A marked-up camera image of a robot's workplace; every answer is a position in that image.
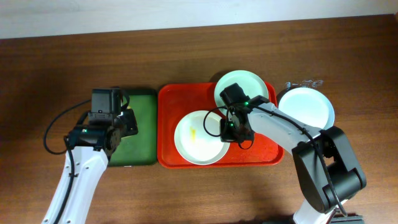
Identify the white plate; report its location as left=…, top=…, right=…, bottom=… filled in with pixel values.
left=174, top=110, right=229, bottom=166

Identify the light blue plate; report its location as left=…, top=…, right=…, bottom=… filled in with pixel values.
left=277, top=87, right=335, bottom=129

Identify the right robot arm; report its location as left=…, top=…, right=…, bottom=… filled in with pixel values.
left=220, top=91, right=367, bottom=223

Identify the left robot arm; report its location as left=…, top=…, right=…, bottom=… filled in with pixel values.
left=42, top=108, right=138, bottom=223

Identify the dark green soapy tray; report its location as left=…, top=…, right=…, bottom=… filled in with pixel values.
left=108, top=88, right=157, bottom=167

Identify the red plastic tray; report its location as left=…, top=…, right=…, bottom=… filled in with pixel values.
left=157, top=83, right=284, bottom=169

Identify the pale green plate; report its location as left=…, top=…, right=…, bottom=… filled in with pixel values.
left=214, top=70, right=269, bottom=107

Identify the black metal base rail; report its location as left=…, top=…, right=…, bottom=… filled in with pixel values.
left=329, top=214, right=365, bottom=224

